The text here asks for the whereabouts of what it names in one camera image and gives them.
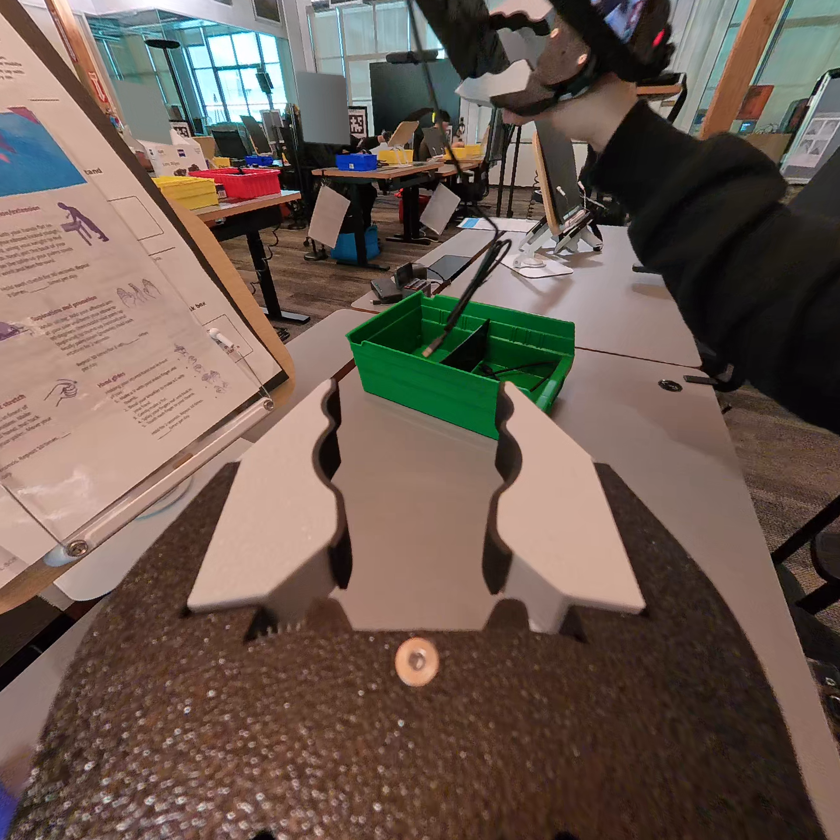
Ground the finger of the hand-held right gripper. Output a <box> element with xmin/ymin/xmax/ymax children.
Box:
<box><xmin>489</xmin><ymin>0</ymin><xmax>555</xmax><ymax>35</ymax></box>
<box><xmin>456</xmin><ymin>59</ymin><xmax>544</xmax><ymax>109</ymax></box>

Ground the white stand base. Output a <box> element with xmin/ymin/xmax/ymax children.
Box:
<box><xmin>52</xmin><ymin>472</ymin><xmax>198</xmax><ymax>601</ymax></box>

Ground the blue bag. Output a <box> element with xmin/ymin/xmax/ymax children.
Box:
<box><xmin>330</xmin><ymin>225</ymin><xmax>383</xmax><ymax>265</ymax></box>

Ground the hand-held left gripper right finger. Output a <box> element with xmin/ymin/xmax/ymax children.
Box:
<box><xmin>482</xmin><ymin>382</ymin><xmax>647</xmax><ymax>635</ymax></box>

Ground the large black wall screen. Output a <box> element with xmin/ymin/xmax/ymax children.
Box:
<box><xmin>369</xmin><ymin>59</ymin><xmax>460</xmax><ymax>132</ymax></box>

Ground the wooden display board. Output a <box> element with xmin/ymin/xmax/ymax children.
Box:
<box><xmin>39</xmin><ymin>0</ymin><xmax>296</xmax><ymax>614</ymax></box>

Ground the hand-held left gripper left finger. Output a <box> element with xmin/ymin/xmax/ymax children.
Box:
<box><xmin>187</xmin><ymin>379</ymin><xmax>357</xmax><ymax>630</ymax></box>

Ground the hanging white paper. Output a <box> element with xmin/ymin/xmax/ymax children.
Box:
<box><xmin>420</xmin><ymin>185</ymin><xmax>462</xmax><ymax>236</ymax></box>
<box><xmin>308</xmin><ymin>187</ymin><xmax>351</xmax><ymax>250</ymax></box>

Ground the thick black hub cable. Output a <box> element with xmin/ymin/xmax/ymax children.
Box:
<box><xmin>406</xmin><ymin>0</ymin><xmax>514</xmax><ymax>360</ymax></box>

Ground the red storage bin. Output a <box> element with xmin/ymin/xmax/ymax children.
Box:
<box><xmin>190</xmin><ymin>167</ymin><xmax>282</xmax><ymax>201</ymax></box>

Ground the person's right forearm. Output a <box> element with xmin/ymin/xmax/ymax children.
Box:
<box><xmin>581</xmin><ymin>98</ymin><xmax>840</xmax><ymax>434</ymax></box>

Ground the person's right hand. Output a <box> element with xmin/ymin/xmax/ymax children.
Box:
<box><xmin>502</xmin><ymin>69</ymin><xmax>641</xmax><ymax>155</ymax></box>

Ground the large white printed sheet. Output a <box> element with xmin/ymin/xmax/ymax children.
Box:
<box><xmin>0</xmin><ymin>13</ymin><xmax>277</xmax><ymax>592</ymax></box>

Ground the small black device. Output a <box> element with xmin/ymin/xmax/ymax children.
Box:
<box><xmin>369</xmin><ymin>262</ymin><xmax>435</xmax><ymax>304</ymax></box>

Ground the green plastic bin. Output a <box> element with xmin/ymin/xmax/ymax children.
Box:
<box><xmin>346</xmin><ymin>290</ymin><xmax>576</xmax><ymax>441</ymax></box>

